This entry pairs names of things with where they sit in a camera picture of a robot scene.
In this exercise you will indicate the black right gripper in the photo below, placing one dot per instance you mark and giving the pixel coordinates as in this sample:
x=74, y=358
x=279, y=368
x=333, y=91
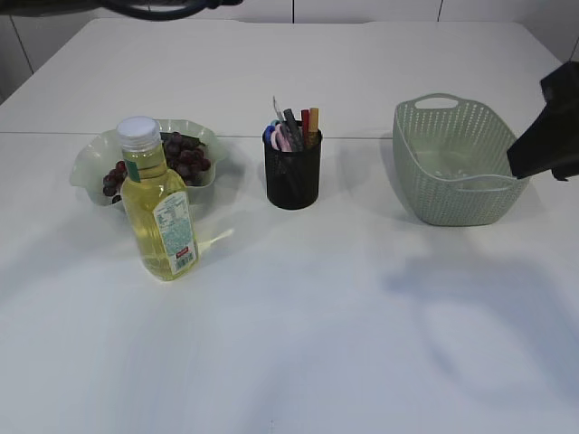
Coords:
x=551, y=142

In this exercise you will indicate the gold glitter pen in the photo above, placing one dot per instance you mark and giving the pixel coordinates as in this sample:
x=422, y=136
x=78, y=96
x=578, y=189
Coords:
x=313, y=119

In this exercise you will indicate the red glitter pen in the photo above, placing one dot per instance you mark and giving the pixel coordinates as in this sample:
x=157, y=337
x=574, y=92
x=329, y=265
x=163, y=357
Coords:
x=304, y=114

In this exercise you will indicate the silver glitter pen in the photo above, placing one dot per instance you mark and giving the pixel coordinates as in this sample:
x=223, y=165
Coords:
x=298, y=144

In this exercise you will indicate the pink scissors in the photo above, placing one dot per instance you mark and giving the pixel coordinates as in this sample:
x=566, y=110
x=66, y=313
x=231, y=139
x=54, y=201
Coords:
x=280, y=139

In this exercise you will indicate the clear plastic ruler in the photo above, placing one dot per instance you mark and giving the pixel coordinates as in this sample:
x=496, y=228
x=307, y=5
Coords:
x=277, y=110

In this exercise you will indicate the blue scissors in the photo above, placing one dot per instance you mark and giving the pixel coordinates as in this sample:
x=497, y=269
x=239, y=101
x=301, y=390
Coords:
x=268, y=131

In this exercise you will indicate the red artificial grape bunch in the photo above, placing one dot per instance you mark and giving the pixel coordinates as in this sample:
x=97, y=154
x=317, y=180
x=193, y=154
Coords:
x=184, y=154

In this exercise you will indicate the yellow oil bottle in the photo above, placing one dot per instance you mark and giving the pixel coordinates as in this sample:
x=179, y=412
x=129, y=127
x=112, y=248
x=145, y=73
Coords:
x=156, y=201

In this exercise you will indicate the clear plastic sheet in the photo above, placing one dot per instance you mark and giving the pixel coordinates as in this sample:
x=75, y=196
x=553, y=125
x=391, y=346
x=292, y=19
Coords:
x=454, y=166

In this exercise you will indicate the green woven plastic basket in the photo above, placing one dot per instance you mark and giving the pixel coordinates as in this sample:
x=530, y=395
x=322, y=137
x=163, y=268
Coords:
x=471, y=129

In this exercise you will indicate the black mesh pen holder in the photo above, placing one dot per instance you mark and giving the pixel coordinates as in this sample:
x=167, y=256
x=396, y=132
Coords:
x=292, y=179

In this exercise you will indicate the pale green wavy plate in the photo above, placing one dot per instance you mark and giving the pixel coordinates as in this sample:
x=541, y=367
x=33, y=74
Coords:
x=96, y=159

